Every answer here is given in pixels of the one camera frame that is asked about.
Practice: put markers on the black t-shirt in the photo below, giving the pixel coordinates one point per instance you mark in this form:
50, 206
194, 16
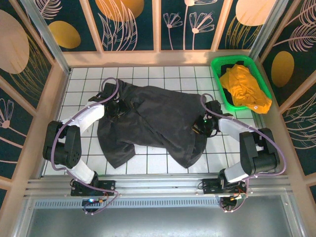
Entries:
160, 116

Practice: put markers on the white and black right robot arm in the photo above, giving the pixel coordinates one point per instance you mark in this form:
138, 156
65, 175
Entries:
256, 153

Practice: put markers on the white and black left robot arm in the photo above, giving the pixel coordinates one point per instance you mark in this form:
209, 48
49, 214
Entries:
86, 118

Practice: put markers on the yellow t-shirt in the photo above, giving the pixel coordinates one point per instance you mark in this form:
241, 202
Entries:
242, 86

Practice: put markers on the dark garment under yellow shirt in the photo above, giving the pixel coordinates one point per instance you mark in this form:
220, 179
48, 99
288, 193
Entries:
225, 68

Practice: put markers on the green plastic basket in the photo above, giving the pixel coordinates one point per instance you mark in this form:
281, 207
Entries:
229, 59

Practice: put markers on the perforated metal vent strip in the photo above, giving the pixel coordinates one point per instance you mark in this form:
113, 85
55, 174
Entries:
158, 203

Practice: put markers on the grey metal sheet panel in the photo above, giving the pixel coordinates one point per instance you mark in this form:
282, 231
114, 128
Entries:
158, 222

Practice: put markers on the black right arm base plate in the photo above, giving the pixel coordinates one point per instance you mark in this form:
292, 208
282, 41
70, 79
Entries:
209, 185

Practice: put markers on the aluminium mounting rail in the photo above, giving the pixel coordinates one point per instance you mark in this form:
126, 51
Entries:
158, 184

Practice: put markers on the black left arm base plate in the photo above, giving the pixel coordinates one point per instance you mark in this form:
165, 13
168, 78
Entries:
107, 184

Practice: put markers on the aluminium frame post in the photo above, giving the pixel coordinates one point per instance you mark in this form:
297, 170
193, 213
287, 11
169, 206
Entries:
266, 29
49, 39

